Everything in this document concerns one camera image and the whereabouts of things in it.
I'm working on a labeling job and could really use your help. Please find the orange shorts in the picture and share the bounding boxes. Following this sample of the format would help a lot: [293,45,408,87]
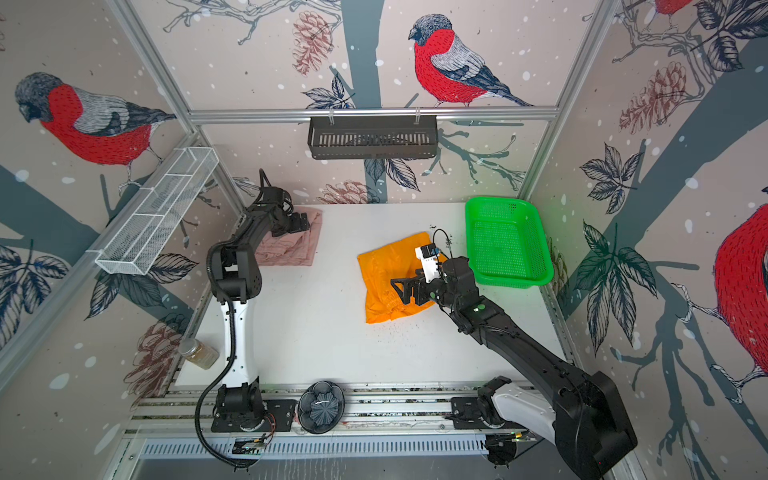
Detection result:
[358,232,435,324]

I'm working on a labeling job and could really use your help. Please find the pink shorts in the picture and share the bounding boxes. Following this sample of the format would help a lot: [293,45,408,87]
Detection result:
[255,207,323,267]

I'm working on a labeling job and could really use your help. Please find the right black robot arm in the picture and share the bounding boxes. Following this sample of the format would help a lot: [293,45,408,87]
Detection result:
[390,257,638,479]

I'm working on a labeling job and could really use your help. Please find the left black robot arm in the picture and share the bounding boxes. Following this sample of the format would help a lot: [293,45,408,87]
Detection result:
[206,186,310,433]

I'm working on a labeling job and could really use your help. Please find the green plastic basket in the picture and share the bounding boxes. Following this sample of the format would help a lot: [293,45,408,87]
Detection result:
[465,196,554,289]

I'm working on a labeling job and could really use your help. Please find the black round fan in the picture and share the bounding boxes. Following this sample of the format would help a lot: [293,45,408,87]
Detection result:
[297,381,345,435]

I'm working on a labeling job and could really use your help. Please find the clear jar with contents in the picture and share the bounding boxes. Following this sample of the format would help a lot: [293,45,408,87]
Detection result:
[178,337,219,370]

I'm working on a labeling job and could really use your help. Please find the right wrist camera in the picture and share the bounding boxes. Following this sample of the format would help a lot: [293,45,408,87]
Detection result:
[415,243,440,283]

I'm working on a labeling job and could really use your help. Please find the black hanging wire basket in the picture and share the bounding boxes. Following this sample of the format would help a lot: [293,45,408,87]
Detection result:
[307,115,439,160]

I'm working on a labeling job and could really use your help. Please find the horizontal aluminium frame bar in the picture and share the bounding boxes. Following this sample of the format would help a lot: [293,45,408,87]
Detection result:
[187,106,560,125]

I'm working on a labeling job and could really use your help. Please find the white mesh wall shelf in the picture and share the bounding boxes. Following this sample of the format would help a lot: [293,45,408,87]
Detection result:
[95,146,219,275]

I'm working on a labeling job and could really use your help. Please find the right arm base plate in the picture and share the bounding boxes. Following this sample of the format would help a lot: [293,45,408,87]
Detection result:
[444,397,528,432]

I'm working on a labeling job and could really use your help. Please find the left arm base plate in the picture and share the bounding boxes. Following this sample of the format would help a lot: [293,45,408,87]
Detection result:
[211,399,297,433]

